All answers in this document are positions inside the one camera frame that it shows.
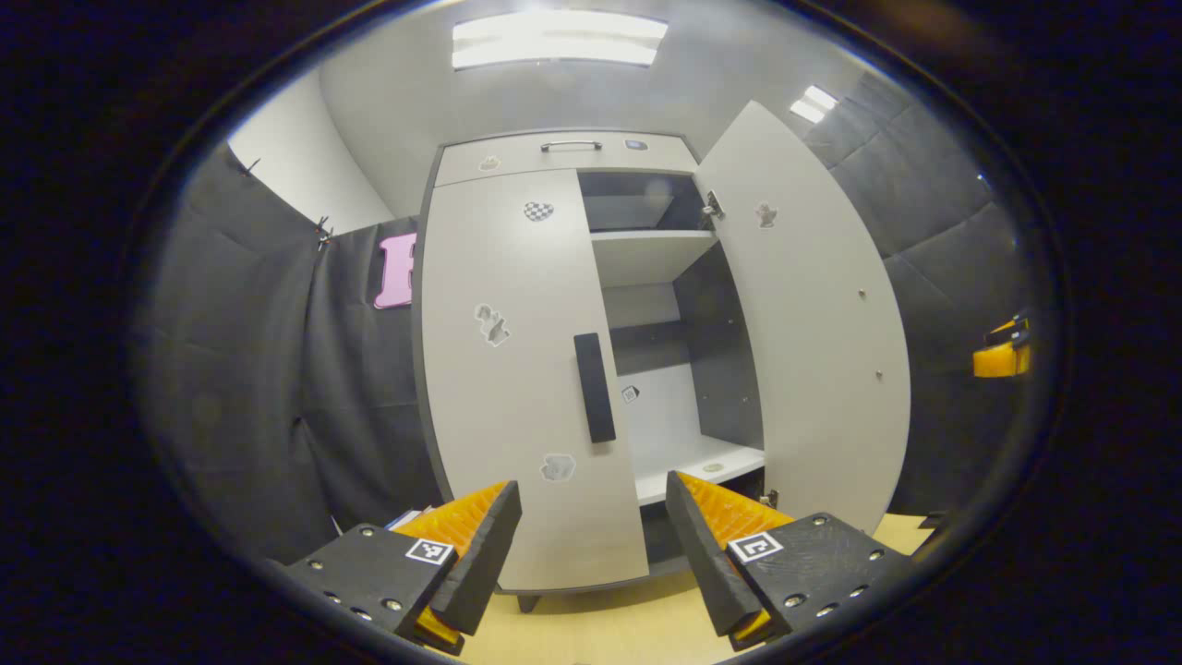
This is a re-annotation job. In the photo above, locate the small ceiling light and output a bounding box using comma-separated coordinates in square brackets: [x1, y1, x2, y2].
[790, 85, 839, 125]

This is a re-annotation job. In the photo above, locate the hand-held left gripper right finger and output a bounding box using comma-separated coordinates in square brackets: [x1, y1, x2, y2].
[665, 470, 911, 652]

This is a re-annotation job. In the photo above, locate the wide white cabinet shelf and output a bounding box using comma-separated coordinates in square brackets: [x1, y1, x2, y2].
[631, 434, 767, 507]

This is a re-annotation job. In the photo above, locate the grey cabinet drawer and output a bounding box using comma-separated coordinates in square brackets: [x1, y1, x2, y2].
[434, 131, 700, 188]

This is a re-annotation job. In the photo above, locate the cabinet door with checkered sticker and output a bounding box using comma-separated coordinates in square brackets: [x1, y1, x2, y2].
[417, 168, 650, 594]

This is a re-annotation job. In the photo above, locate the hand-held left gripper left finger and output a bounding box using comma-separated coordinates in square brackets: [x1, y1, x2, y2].
[282, 480, 524, 657]

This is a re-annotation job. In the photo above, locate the grey double-door shoe cabinet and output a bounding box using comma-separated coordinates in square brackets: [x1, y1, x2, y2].
[411, 127, 781, 615]

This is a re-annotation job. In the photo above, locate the narrow white cabinet shelf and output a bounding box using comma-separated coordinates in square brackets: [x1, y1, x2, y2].
[591, 231, 719, 289]

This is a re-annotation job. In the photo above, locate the cabinet door with box sticker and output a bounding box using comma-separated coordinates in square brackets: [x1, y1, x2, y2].
[693, 100, 913, 537]

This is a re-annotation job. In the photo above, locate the black backdrop cloth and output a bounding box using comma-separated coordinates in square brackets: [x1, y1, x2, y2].
[134, 74, 1063, 564]

